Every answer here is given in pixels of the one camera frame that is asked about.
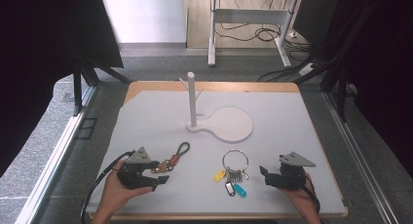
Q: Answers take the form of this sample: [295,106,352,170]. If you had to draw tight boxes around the metal key ring with tags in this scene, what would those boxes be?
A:
[212,148,250,199]

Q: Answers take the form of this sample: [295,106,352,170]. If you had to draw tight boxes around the black floor cables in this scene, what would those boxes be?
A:
[215,0,315,83]

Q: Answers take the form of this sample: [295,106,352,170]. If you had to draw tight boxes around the person's left hand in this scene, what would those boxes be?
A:
[99,160,154,216]

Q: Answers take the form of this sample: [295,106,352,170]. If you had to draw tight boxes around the white power strip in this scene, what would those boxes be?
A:
[298,62,317,77]

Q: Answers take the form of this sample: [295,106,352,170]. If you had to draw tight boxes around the brown keychain with black loop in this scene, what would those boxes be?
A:
[150,141,191,175]

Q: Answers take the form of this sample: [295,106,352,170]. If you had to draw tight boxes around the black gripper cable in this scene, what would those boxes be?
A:
[80,150,136,224]
[303,175,322,215]

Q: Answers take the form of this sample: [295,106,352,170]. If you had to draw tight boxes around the white table mat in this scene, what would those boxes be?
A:
[85,90,347,216]

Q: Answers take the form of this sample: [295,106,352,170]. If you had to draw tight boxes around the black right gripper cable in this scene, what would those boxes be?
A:
[303,175,322,215]

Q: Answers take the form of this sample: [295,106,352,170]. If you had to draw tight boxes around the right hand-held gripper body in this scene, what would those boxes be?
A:
[271,151,317,190]

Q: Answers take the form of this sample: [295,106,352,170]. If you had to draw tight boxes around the dark curtain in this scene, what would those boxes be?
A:
[0,0,125,179]
[324,0,413,180]

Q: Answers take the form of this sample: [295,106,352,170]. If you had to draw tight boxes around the white key stand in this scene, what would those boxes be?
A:
[178,71,254,145]

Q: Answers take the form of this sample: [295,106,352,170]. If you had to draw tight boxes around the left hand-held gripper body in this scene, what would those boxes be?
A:
[116,146,158,191]

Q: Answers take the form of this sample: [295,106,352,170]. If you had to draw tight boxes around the aluminium rail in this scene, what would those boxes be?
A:
[322,90,401,224]
[14,84,99,224]

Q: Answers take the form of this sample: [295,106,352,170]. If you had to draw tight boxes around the dark cabinet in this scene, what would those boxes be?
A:
[292,0,339,47]

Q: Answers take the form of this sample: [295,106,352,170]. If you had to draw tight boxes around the white desk frame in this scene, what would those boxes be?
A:
[207,0,299,68]

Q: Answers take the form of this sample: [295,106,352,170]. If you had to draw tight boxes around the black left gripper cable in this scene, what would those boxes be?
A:
[80,150,136,224]

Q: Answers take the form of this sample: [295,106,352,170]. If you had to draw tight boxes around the black metal frame strut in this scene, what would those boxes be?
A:
[72,61,134,117]
[293,45,358,123]

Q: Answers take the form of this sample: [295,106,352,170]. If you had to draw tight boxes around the person's right hand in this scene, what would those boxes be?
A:
[280,171,321,218]

